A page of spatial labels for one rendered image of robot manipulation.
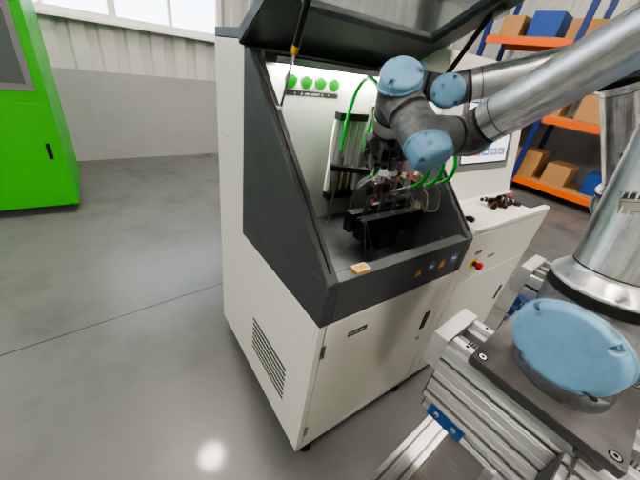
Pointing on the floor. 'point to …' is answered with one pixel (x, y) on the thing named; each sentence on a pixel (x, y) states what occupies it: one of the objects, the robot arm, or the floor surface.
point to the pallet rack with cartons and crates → (528, 36)
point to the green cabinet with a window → (31, 122)
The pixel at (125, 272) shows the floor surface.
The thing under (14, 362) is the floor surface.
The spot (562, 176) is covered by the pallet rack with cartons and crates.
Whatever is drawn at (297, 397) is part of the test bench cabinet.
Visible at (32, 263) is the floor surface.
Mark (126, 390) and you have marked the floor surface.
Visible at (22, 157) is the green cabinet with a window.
